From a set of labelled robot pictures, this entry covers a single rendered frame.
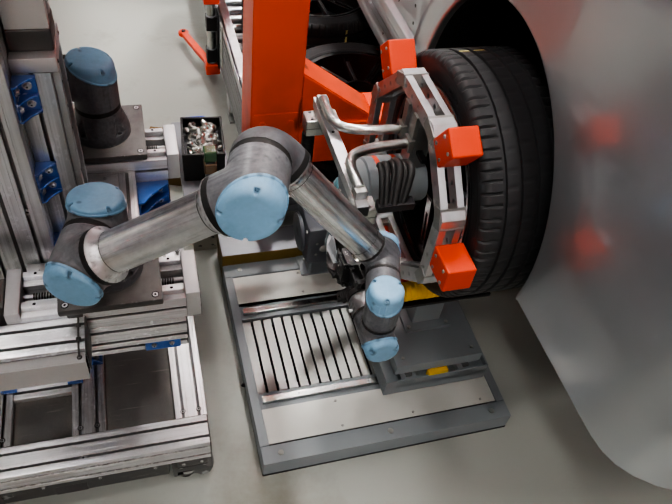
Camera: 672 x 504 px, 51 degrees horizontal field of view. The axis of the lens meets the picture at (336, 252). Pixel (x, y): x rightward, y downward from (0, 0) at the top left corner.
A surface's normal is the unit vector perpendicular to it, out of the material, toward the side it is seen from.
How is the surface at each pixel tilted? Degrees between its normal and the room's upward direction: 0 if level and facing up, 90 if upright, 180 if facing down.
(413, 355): 0
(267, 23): 90
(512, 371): 0
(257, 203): 86
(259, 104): 90
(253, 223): 86
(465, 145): 35
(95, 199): 7
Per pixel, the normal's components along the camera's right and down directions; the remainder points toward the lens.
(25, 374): 0.24, 0.74
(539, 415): 0.11, -0.66
